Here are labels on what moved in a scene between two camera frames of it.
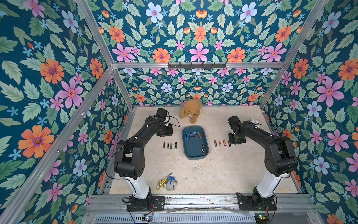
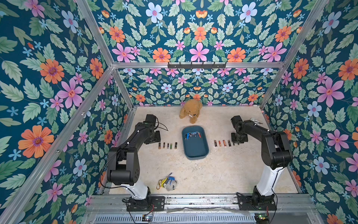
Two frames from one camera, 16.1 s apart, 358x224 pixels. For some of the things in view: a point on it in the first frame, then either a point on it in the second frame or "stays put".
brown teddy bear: x=191 y=108 stays put
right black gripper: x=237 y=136 stays put
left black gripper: x=169 y=132 -> x=157 y=139
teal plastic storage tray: x=196 y=142 stays put
